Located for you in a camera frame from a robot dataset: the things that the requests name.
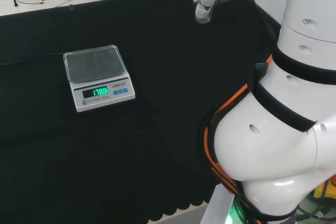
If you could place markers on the white electronic balance steel pan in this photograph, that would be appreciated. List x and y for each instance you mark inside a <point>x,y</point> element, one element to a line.
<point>99,87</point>

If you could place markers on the blue USB plug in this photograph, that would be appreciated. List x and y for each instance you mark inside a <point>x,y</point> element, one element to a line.
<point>261,65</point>

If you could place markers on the small clear glass beaker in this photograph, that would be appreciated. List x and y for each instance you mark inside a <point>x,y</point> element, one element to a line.
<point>203,17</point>

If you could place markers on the black bench cloth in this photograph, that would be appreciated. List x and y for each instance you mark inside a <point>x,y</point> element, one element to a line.
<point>157,77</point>

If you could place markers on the yellow stop button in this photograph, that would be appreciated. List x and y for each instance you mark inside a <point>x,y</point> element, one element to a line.
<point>326,186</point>

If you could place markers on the small black cloth clip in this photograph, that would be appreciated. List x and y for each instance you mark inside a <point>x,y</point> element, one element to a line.
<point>71,7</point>

